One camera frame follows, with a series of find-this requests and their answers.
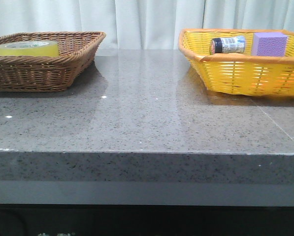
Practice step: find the yellow packing tape roll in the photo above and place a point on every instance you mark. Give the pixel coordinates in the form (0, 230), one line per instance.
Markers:
(43, 48)

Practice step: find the white curtain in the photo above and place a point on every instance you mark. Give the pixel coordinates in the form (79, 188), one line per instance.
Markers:
(143, 24)

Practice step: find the brown wicker basket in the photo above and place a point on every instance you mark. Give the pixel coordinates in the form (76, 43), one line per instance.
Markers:
(77, 50)

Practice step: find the yellow woven basket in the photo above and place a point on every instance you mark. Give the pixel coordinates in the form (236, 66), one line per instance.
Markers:
(239, 73)

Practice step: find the small labelled spice jar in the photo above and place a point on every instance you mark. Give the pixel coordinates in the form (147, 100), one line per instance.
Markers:
(227, 45)

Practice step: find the purple foam block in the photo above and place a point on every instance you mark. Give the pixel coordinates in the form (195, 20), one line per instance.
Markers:
(269, 44)

